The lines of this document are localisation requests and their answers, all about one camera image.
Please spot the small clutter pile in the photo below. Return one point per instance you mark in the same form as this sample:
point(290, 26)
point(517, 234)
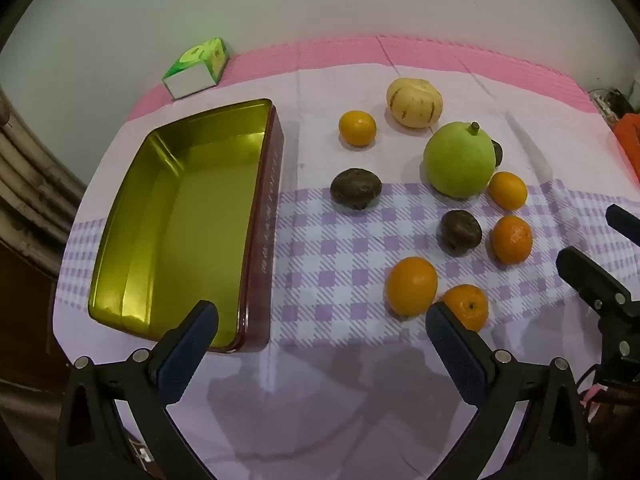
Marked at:
point(607, 102)

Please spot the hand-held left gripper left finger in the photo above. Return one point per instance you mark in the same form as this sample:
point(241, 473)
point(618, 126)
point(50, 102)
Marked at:
point(187, 355)

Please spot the yellow striped melon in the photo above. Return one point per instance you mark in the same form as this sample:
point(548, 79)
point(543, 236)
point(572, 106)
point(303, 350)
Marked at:
point(414, 102)

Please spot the person's right forearm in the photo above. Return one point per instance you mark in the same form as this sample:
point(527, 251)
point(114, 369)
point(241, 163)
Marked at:
point(617, 435)

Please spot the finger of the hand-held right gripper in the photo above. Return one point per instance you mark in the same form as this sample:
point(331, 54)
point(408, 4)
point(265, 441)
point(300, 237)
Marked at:
point(592, 280)
point(625, 225)

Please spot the small round orange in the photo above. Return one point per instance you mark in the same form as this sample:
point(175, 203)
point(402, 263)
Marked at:
point(357, 128)

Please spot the orange plastic object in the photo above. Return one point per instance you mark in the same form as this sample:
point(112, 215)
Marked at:
point(631, 145)

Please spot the dark brown round fruit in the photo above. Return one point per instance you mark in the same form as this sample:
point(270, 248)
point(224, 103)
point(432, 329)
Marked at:
point(355, 189)
point(498, 154)
point(459, 232)

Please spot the beige patterned curtain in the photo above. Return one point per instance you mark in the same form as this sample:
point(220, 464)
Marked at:
point(30, 170)

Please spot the gold and maroon tin box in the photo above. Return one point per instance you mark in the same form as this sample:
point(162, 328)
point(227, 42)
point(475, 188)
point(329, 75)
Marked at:
point(200, 210)

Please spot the dark wooden furniture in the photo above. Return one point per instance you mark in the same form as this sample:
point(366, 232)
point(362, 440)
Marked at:
point(25, 340)

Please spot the pink and purple checked cloth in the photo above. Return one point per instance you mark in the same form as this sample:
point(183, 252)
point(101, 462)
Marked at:
point(350, 245)

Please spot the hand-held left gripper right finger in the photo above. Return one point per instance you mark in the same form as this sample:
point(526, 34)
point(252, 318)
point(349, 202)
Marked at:
point(457, 355)

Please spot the green pear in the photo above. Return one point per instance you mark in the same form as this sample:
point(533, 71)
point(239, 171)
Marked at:
point(457, 165)

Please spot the green tissue box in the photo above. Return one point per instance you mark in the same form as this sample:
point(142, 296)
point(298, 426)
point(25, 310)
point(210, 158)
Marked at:
point(200, 60)

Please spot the orange tangerine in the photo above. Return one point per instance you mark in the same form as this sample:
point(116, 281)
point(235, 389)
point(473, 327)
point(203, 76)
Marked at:
point(411, 286)
point(470, 305)
point(511, 239)
point(507, 190)

